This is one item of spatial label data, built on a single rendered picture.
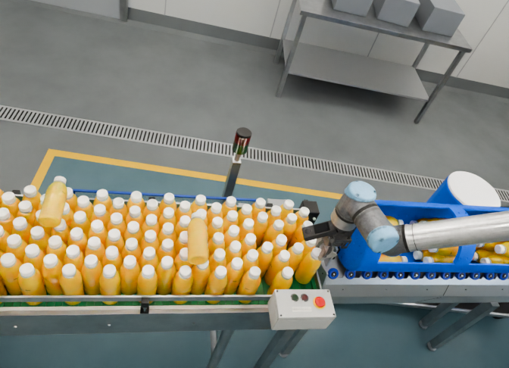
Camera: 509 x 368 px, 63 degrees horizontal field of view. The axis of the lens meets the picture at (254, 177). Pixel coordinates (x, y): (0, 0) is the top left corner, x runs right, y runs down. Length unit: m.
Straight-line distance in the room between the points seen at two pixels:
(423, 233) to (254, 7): 3.66
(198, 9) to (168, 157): 1.96
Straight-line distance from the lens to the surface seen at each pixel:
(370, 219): 1.27
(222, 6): 4.67
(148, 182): 3.08
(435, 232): 1.36
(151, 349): 2.47
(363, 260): 1.60
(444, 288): 2.06
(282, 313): 1.41
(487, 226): 1.35
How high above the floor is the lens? 2.32
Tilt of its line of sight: 45 degrees down
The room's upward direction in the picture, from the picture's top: 18 degrees clockwise
